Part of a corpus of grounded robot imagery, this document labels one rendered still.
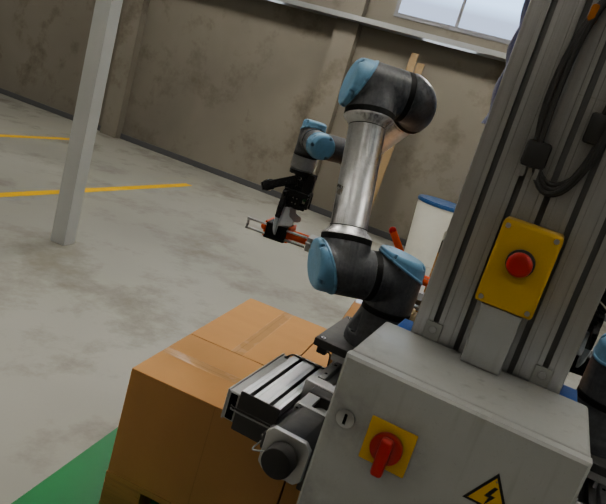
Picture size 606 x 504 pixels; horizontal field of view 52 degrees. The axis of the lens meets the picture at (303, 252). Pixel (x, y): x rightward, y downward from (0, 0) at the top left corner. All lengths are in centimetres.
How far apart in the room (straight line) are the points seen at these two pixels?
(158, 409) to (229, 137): 702
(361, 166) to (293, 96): 713
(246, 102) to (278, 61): 71
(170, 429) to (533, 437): 148
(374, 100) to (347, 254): 35
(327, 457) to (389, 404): 13
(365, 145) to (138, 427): 127
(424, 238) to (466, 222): 619
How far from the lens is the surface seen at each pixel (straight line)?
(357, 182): 139
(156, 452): 223
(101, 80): 459
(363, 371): 89
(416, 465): 92
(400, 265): 139
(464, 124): 783
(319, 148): 178
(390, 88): 145
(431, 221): 717
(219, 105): 902
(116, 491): 239
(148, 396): 216
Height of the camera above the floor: 157
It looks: 15 degrees down
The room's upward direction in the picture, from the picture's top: 17 degrees clockwise
